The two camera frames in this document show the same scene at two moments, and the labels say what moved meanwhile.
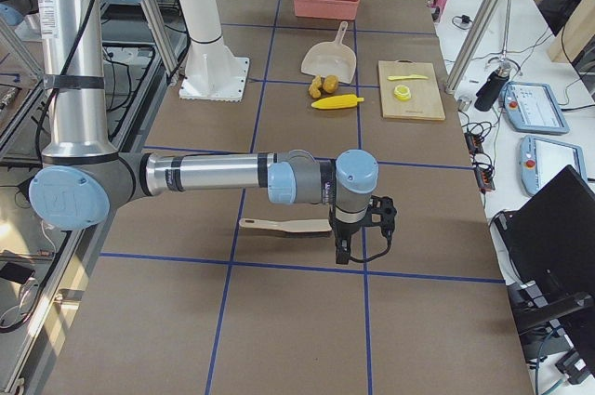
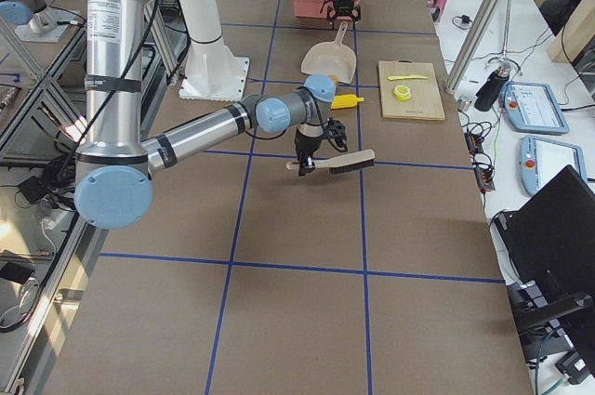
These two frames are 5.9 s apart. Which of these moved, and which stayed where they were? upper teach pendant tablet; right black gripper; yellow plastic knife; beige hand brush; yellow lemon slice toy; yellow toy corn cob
Moved: beige hand brush; right black gripper
Stayed: yellow lemon slice toy; yellow toy corn cob; yellow plastic knife; upper teach pendant tablet
